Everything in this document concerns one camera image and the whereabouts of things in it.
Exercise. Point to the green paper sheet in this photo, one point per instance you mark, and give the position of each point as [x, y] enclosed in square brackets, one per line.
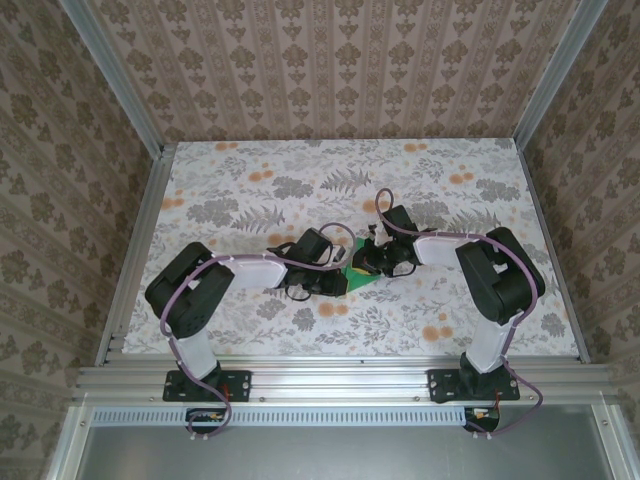
[356, 284]

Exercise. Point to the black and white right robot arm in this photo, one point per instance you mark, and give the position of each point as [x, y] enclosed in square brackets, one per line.
[500, 290]

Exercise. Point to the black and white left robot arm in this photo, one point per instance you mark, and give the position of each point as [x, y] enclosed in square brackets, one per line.
[200, 300]

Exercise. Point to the wide aluminium mounting beam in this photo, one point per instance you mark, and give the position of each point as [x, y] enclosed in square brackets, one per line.
[340, 382]

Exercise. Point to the floral patterned table cover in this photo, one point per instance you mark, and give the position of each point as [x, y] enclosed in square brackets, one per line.
[300, 165]

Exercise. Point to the grey metal panel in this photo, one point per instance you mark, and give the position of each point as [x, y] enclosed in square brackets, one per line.
[325, 455]

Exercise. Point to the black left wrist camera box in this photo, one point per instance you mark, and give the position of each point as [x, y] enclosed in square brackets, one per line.
[316, 245]

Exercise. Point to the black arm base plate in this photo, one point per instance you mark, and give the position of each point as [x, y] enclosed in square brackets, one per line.
[242, 385]
[440, 385]

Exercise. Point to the aluminium side rail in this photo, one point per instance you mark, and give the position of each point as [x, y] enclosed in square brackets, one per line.
[136, 250]
[550, 240]

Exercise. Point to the aluminium frame post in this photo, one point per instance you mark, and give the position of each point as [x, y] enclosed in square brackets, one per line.
[554, 75]
[117, 75]

